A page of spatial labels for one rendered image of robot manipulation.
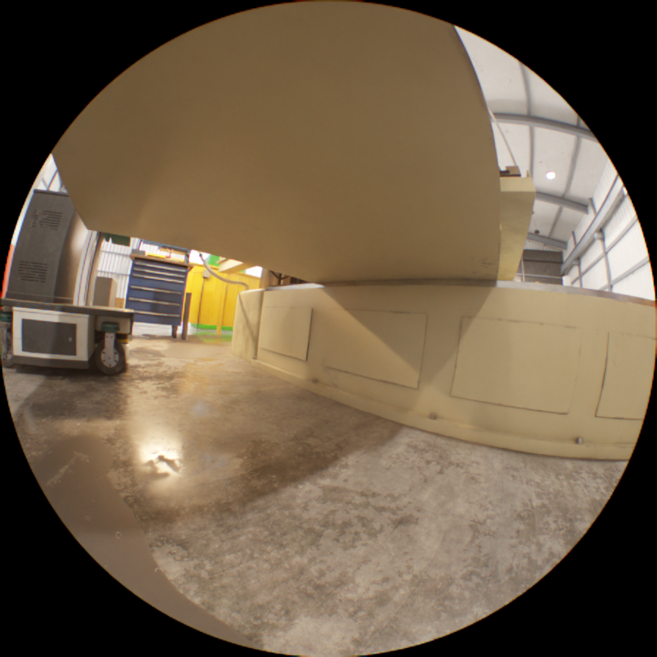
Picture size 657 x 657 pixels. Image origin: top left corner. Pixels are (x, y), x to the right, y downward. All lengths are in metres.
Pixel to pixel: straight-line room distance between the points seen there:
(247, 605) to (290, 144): 0.62
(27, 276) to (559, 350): 2.15
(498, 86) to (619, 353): 8.20
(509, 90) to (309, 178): 8.55
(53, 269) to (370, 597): 1.44
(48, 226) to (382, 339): 1.71
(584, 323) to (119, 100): 1.22
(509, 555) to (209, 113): 0.80
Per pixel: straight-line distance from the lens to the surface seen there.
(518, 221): 1.02
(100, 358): 1.26
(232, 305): 4.39
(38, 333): 1.25
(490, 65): 8.35
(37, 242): 1.38
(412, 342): 0.90
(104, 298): 2.16
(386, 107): 0.29
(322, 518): 0.46
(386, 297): 0.98
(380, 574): 0.41
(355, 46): 0.26
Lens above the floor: 0.35
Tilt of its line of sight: level
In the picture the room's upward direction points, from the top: 7 degrees clockwise
